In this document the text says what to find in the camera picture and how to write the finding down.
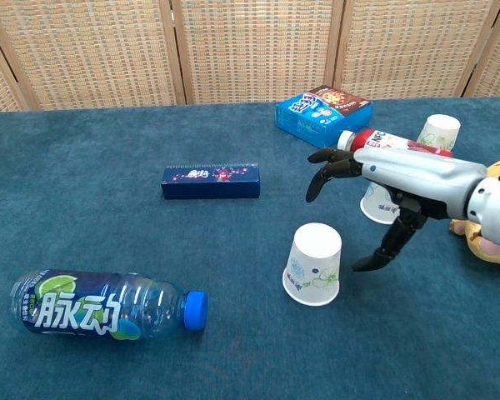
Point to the dark blue long box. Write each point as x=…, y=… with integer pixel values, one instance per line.
x=211, y=183

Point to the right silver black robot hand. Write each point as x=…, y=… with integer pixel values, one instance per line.
x=416, y=175

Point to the white paper cup green flower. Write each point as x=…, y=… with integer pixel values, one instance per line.
x=312, y=258
x=439, y=129

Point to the yellow plush toy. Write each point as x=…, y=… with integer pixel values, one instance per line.
x=489, y=250

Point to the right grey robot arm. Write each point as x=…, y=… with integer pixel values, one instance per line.
x=496, y=208

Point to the red juice bottle white cap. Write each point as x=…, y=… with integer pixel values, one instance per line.
x=371, y=139

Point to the white paper cup blue print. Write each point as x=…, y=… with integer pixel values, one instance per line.
x=375, y=206

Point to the teal tablecloth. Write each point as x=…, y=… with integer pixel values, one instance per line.
x=108, y=229

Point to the clear drink bottle blue cap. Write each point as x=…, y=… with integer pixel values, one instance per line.
x=108, y=306

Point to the woven folding screen wood frame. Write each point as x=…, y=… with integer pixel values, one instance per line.
x=254, y=50

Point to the blue cookie box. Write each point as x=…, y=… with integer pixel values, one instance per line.
x=312, y=118

